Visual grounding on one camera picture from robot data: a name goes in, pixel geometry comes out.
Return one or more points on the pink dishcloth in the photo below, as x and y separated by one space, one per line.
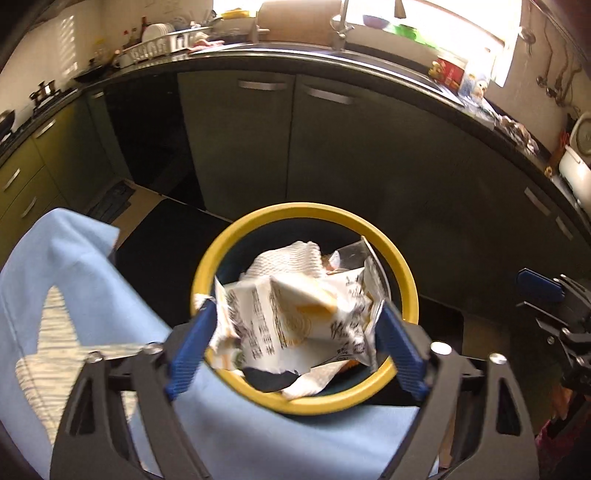
205 44

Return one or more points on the white yellow snack packet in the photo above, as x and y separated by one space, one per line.
286 314

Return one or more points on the blue printed tablecloth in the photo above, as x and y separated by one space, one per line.
69 258

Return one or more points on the blue bowl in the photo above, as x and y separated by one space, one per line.
376 21

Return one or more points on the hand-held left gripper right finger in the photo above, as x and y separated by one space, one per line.
401 350

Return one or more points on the row of sauce bottles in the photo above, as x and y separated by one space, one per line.
134 34

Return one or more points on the black built-in appliance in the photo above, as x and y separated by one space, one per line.
147 134

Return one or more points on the stack of white plates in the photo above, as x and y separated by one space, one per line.
157 32

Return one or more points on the yellow-rimmed dark bin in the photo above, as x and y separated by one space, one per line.
300 210

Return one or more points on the green base cabinets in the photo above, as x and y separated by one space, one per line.
240 138

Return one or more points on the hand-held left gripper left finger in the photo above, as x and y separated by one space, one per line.
191 350

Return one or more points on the small dark kettle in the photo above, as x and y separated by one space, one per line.
44 92

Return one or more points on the white paper towel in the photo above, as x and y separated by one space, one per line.
286 261

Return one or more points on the steel kitchen sink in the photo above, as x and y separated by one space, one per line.
392 60

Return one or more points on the blue white bottle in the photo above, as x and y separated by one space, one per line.
474 87

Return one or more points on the yellow container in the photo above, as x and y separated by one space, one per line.
235 14

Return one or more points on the wooden cutting board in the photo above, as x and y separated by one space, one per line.
295 23

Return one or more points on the crumpled clear plastic bag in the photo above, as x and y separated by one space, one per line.
515 131

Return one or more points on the red white container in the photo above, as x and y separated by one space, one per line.
451 73

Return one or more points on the white dish rack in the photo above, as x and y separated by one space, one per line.
157 46

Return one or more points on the black frying pan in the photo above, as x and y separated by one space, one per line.
92 74

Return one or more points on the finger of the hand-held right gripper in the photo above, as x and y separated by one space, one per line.
540 282

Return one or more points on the short steel faucet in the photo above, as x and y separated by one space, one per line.
258 32

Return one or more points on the black wok with lid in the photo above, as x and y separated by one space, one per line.
5 124

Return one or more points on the green plastic basin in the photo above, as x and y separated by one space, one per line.
411 34

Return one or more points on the black gas stove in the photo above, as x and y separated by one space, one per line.
37 115

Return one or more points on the tall steel kitchen faucet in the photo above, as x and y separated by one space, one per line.
339 32

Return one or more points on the white rice cooker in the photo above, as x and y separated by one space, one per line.
579 161

